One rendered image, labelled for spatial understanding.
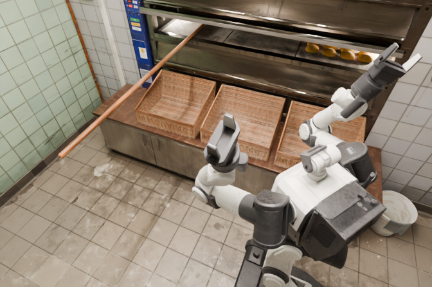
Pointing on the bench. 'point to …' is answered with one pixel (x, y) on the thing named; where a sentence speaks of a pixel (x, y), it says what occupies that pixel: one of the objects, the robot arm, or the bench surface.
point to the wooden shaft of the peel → (124, 97)
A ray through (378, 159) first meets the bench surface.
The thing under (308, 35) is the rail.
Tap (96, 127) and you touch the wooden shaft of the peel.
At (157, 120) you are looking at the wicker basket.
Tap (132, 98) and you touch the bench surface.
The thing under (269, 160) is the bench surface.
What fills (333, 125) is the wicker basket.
